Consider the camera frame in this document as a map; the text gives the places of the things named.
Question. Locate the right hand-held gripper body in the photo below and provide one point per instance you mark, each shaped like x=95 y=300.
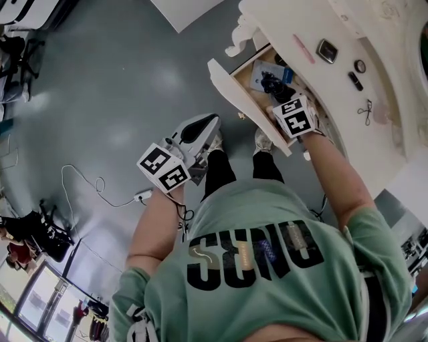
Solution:
x=296 y=118

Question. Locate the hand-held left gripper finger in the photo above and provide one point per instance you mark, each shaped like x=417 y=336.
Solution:
x=197 y=119
x=204 y=138

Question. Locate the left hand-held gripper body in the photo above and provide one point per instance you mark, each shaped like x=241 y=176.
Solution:
x=160 y=167

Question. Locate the black object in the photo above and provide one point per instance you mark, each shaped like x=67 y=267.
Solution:
x=277 y=88

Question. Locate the cream wooden large drawer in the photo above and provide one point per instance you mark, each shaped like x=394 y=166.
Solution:
x=240 y=93

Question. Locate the person's right forearm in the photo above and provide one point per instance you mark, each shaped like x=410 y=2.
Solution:
x=337 y=177

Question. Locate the person's left forearm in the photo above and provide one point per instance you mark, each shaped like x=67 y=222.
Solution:
x=154 y=227

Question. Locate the cream ornate dressing table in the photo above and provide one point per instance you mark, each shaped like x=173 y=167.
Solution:
x=351 y=33

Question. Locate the person's left shoe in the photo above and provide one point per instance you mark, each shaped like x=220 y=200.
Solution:
x=216 y=143

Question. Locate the person's shoe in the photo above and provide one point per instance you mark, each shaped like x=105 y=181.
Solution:
x=216 y=143
x=263 y=140

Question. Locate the white power strip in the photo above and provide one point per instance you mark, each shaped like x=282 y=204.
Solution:
x=143 y=195

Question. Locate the person's black trousers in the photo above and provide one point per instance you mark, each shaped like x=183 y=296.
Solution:
x=220 y=170

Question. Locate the person's right shoe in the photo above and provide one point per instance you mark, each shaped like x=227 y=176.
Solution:
x=263 y=140

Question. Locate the blue and white package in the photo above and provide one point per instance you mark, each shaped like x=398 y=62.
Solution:
x=259 y=71

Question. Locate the black lipstick tube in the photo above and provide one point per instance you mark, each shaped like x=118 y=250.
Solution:
x=355 y=81

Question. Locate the black eyelash curler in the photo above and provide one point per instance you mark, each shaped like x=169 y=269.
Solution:
x=366 y=112

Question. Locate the pink pen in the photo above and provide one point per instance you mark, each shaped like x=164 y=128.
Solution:
x=304 y=48

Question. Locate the black makeup compact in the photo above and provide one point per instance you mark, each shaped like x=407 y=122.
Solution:
x=327 y=50

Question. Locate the white desk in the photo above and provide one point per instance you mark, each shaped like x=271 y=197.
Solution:
x=184 y=11

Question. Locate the black chair base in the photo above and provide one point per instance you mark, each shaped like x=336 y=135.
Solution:
x=53 y=233

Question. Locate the person's green t-shirt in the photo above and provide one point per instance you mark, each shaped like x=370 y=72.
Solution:
x=267 y=284

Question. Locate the black office chair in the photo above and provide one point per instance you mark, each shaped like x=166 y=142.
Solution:
x=20 y=63

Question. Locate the black framed window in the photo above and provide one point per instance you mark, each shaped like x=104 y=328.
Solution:
x=43 y=300

